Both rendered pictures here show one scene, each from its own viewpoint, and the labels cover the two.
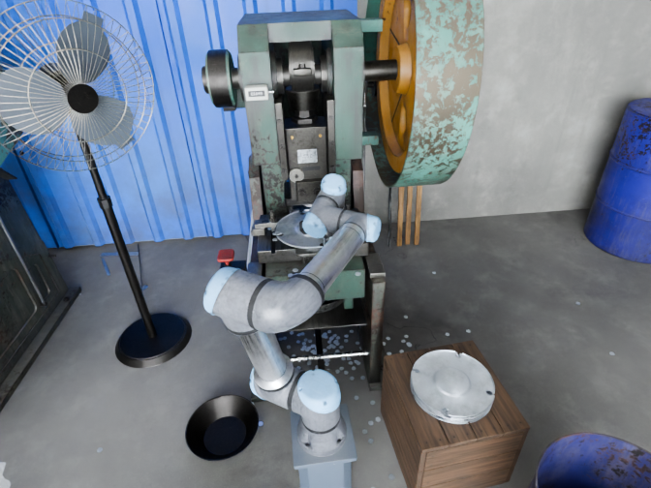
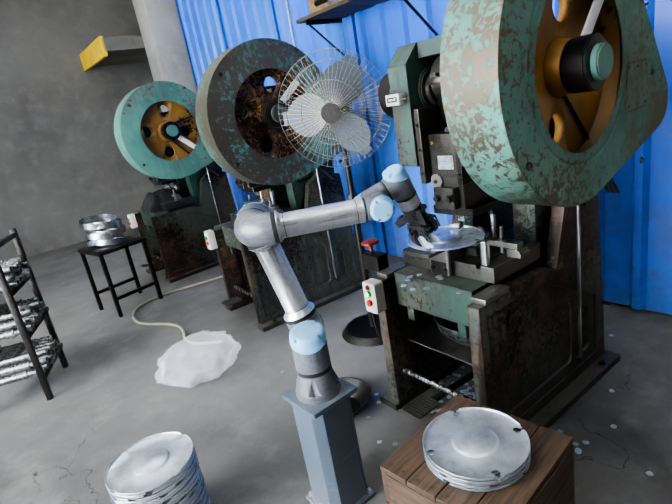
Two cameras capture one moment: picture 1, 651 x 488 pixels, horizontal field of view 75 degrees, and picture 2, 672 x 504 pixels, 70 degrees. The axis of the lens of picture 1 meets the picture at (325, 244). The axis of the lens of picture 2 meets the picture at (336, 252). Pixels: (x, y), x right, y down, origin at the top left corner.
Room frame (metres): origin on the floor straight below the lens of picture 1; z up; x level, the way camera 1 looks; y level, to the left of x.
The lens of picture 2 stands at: (0.17, -1.23, 1.36)
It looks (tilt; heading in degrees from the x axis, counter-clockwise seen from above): 18 degrees down; 59
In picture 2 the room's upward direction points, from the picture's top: 10 degrees counter-clockwise
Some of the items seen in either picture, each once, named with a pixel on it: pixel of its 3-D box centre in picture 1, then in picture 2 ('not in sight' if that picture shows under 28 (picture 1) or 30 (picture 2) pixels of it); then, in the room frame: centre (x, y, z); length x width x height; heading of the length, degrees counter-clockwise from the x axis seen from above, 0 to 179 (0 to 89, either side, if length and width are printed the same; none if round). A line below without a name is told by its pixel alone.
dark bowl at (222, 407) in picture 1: (224, 430); (340, 401); (1.07, 0.46, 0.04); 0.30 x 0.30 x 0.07
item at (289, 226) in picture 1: (311, 228); (445, 237); (1.44, 0.05, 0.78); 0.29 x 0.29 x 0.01
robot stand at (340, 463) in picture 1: (324, 472); (330, 445); (0.77, 0.03, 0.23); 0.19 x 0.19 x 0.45; 6
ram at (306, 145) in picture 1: (307, 158); (453, 167); (1.52, 0.06, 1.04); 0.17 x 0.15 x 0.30; 4
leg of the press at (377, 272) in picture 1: (366, 254); (552, 306); (1.72, -0.20, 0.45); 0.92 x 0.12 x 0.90; 4
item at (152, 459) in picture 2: not in sight; (150, 461); (0.24, 0.34, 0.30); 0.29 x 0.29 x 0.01
